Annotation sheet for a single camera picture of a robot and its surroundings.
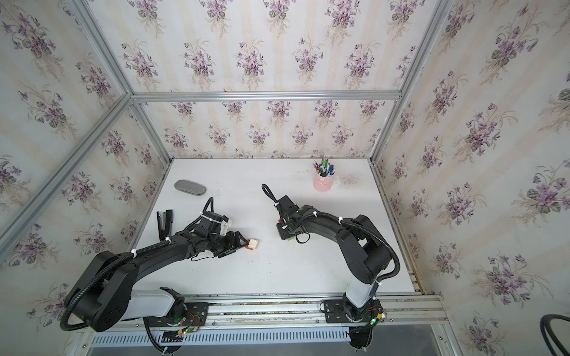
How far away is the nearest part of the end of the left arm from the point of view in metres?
0.75

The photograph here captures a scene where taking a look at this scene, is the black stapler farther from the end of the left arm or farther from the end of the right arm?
the end of the right arm

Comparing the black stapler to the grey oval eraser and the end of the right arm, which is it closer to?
the grey oval eraser

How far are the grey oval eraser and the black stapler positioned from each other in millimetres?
119

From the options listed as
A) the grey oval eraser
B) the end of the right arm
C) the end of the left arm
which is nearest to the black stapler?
the grey oval eraser

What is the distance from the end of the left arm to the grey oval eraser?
0.35 metres

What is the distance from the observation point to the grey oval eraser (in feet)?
3.47

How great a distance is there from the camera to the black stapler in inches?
36.0

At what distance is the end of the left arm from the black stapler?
281mm

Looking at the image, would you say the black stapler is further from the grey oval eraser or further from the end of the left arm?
the end of the left arm
